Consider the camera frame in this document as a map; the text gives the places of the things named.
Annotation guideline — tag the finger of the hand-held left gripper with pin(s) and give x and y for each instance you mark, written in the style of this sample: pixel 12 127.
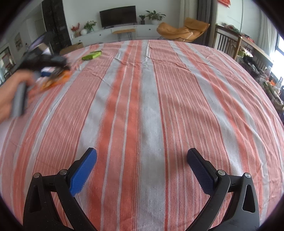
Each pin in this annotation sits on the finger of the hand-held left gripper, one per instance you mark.
pixel 48 72
pixel 58 62

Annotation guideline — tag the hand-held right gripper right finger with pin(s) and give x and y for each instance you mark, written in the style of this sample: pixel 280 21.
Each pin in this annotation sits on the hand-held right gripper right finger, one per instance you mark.
pixel 200 171

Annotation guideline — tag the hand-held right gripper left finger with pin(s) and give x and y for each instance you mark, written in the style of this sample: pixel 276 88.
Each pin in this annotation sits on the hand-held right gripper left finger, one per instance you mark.
pixel 83 171

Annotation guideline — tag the brown orange snack packet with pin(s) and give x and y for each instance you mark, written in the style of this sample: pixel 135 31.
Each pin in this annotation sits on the brown orange snack packet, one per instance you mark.
pixel 57 80

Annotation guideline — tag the person's left hand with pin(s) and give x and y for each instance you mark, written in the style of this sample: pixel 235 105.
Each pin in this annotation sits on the person's left hand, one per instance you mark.
pixel 8 95

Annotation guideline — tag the brown cardboard box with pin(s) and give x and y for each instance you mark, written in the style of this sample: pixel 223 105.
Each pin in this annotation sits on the brown cardboard box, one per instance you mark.
pixel 73 48

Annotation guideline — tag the green snack packet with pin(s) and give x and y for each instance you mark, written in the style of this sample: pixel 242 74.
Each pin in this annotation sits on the green snack packet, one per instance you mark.
pixel 92 55

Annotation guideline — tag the red flower vase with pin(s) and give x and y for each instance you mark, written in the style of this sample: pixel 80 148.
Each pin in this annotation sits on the red flower vase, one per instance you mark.
pixel 75 28

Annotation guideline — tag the white round vase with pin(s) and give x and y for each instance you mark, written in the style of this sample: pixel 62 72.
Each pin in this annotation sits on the white round vase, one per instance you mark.
pixel 83 32

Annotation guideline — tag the flowering green plant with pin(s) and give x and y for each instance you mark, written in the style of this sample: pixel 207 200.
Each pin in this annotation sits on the flowering green plant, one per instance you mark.
pixel 89 25

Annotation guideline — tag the wooden bench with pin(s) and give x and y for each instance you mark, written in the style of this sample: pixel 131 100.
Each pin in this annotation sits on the wooden bench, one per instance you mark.
pixel 123 31

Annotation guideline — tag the black television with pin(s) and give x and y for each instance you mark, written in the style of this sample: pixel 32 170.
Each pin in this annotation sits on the black television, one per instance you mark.
pixel 117 15

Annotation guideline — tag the orange grey striped tablecloth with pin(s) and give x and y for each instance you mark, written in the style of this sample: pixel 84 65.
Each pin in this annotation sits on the orange grey striped tablecloth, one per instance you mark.
pixel 142 111

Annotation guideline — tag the small potted plant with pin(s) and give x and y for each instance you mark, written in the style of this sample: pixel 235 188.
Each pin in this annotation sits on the small potted plant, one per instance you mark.
pixel 142 21

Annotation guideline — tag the white television cabinet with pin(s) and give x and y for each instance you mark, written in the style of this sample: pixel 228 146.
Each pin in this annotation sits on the white television cabinet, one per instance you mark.
pixel 146 31

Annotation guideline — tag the large potted plant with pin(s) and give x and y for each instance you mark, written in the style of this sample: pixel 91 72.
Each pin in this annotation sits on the large potted plant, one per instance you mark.
pixel 155 15

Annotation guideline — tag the pile of assorted household clutter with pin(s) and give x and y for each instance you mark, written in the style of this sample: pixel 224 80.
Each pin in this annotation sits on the pile of assorted household clutter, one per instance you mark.
pixel 266 77

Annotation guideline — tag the orange lounge chair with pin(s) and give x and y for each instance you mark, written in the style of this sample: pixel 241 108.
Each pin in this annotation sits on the orange lounge chair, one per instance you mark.
pixel 177 31

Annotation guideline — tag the dark wooden rack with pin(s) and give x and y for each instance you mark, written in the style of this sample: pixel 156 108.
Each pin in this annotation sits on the dark wooden rack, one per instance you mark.
pixel 221 40

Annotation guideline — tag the window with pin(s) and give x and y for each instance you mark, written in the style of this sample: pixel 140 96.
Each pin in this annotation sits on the window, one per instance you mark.
pixel 279 48

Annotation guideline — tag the white curtain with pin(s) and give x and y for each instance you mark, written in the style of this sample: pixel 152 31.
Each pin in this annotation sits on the white curtain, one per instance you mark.
pixel 266 33

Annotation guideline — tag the grey curtain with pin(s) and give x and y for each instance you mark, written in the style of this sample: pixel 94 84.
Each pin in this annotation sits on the grey curtain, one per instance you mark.
pixel 205 13

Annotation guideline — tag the framed wall picture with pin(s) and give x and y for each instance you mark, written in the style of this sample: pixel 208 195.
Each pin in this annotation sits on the framed wall picture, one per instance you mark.
pixel 18 41

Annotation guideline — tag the red wall hanging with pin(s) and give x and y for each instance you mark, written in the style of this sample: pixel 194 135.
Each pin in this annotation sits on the red wall hanging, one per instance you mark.
pixel 224 2

